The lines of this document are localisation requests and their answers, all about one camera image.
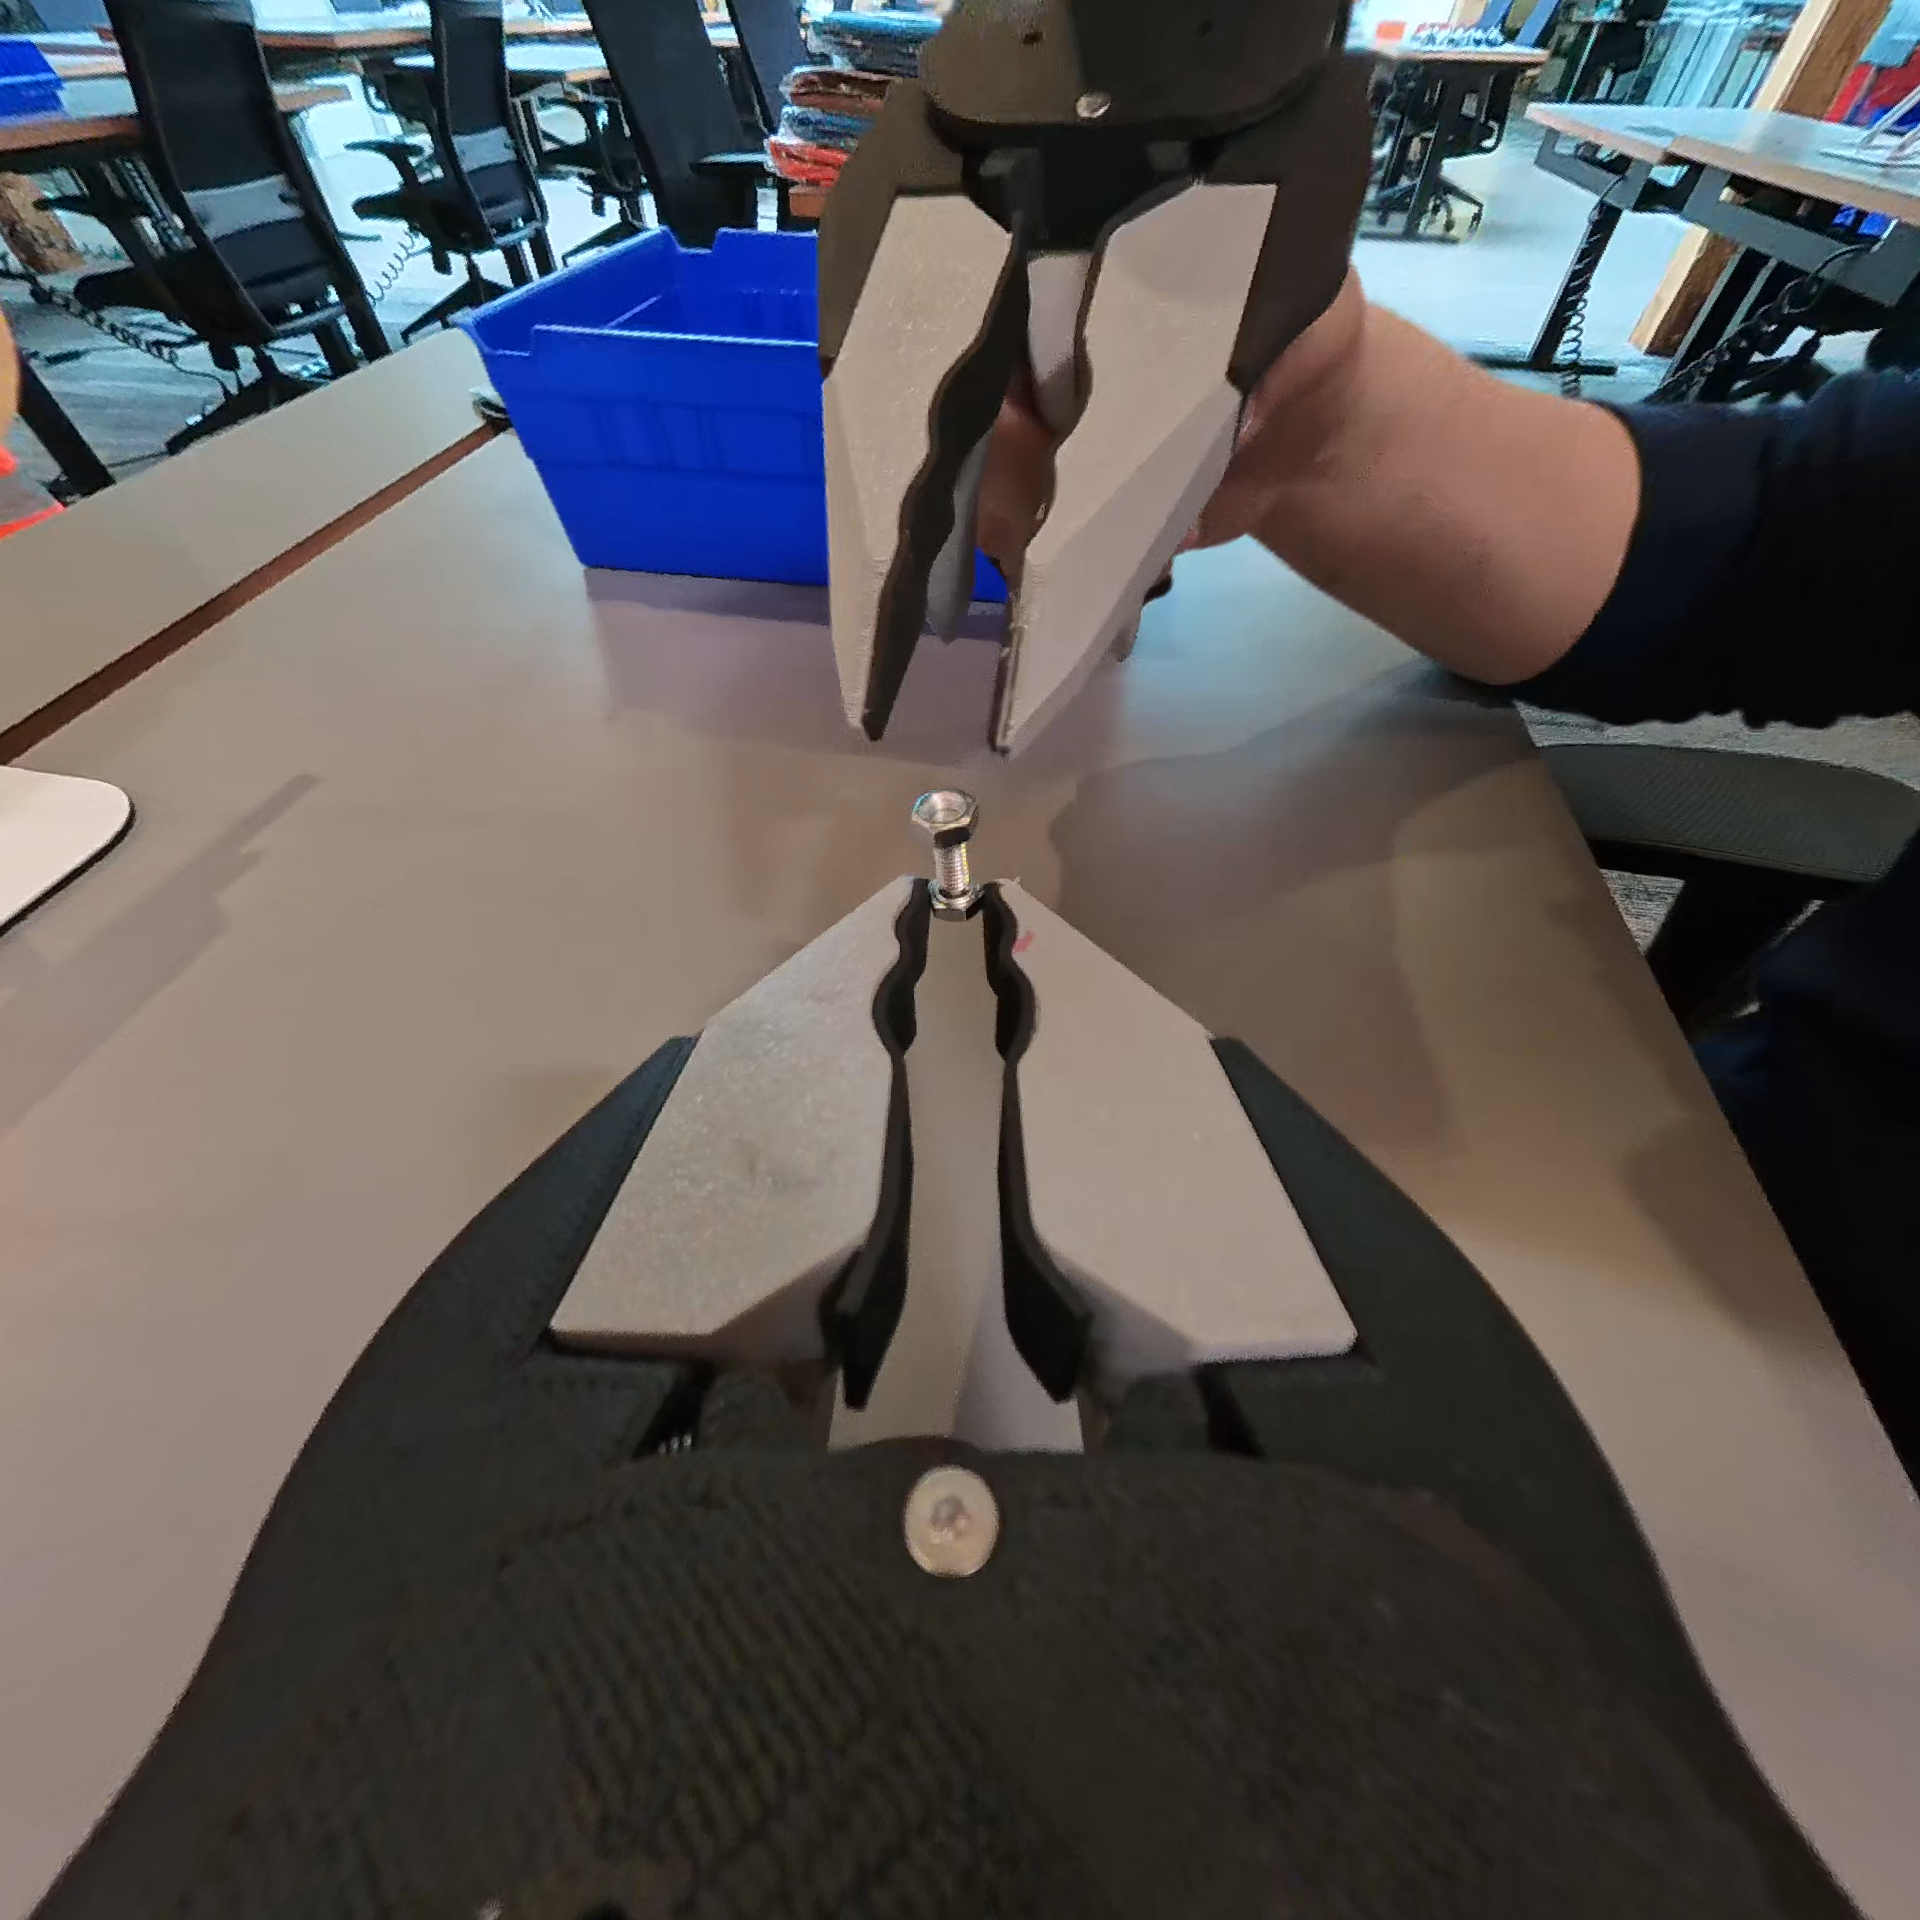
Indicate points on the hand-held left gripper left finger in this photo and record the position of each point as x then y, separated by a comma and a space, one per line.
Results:
736, 1183

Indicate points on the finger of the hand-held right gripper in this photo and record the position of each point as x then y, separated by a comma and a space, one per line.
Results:
1155, 404
885, 376

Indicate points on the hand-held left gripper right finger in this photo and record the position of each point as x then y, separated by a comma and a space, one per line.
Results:
1185, 1202

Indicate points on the short steel bolt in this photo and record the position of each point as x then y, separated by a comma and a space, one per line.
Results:
950, 879

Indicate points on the small steel hex nut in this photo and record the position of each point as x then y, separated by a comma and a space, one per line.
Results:
945, 812

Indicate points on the person's right hand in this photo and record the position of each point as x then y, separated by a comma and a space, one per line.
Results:
1335, 436

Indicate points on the stack of folded cloth packets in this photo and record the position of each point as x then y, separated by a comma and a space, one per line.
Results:
840, 103

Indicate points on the wooden top desk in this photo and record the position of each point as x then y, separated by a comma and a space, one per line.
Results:
1680, 143
149, 120

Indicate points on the black mesh office chair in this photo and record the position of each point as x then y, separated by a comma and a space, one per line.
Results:
1723, 809

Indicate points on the orange traffic cone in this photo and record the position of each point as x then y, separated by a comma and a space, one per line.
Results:
19, 496

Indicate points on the small blue plastic bin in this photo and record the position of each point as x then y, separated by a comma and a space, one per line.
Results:
23, 84

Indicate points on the wooden post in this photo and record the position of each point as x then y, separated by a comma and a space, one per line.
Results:
1756, 180

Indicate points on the white lamp base plate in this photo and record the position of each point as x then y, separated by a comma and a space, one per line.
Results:
52, 840

